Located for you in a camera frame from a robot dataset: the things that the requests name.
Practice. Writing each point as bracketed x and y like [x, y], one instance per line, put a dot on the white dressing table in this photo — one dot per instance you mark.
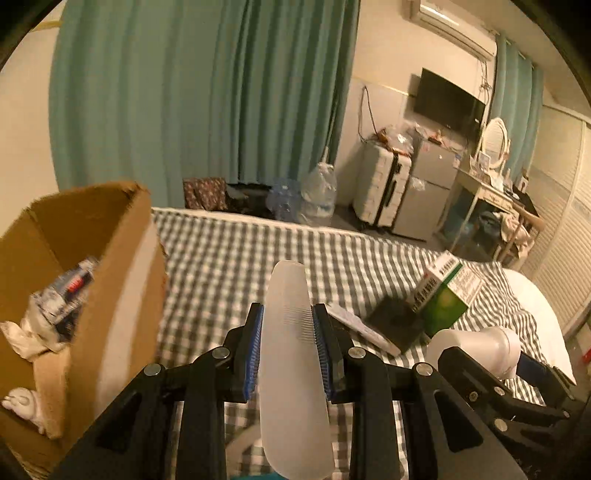
[480, 189]

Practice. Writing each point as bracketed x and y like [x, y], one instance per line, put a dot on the white suitcase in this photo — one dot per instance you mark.
[374, 184]

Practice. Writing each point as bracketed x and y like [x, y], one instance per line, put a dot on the white louvered wardrobe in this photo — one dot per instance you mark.
[563, 184]

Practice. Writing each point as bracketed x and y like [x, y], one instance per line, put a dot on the brown patterned bag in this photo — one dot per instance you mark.
[203, 194]

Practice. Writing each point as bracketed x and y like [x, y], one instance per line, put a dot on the black case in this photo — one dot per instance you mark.
[392, 323]

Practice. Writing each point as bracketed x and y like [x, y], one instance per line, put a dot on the white plastic bottle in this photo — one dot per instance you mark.
[489, 344]

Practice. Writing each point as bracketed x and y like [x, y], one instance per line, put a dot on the oval white mirror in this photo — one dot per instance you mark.
[494, 138]

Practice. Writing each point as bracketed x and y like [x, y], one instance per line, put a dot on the brown cardboard box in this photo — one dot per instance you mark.
[120, 258]

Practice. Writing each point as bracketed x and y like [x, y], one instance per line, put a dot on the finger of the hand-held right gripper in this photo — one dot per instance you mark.
[461, 364]
[535, 367]

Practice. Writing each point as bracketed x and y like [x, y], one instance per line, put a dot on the black bag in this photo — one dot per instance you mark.
[244, 198]

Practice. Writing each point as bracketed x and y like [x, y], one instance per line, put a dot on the clear plastic bag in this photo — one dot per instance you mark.
[399, 138]

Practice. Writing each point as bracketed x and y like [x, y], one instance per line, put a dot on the white air conditioner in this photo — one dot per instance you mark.
[452, 23]

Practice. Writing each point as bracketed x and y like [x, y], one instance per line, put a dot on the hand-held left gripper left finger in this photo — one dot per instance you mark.
[256, 350]

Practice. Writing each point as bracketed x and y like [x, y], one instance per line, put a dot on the pack of water bottles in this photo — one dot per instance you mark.
[284, 198]

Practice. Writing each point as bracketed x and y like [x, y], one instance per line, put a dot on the translucent white comb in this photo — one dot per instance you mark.
[286, 323]

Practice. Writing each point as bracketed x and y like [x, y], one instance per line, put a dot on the blue white wipes packet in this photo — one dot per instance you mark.
[57, 318]

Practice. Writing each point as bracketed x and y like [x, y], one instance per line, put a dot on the silver mini fridge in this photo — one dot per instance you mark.
[429, 184]

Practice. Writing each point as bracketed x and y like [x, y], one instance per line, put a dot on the wide green curtain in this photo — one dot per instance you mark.
[184, 92]

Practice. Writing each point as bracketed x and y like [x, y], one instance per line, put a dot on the large clear water jug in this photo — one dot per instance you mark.
[318, 194]

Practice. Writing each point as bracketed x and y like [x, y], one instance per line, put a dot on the black television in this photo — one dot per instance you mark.
[448, 101]

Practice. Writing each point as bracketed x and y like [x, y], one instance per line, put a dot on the checkered blanket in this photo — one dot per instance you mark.
[231, 258]

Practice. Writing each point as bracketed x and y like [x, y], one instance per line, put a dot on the green white medicine box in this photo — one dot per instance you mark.
[448, 304]

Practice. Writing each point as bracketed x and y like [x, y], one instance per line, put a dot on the wooden chair with clothes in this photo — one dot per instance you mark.
[512, 230]

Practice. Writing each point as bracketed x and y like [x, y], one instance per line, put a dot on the red and beige small box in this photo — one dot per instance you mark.
[364, 330]

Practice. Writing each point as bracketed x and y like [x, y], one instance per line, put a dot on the white plush toy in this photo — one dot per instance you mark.
[23, 406]

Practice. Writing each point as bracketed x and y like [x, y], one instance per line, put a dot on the narrow green curtain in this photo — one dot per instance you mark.
[512, 92]

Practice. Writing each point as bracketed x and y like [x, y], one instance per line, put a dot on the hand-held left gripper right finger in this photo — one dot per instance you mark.
[322, 350]

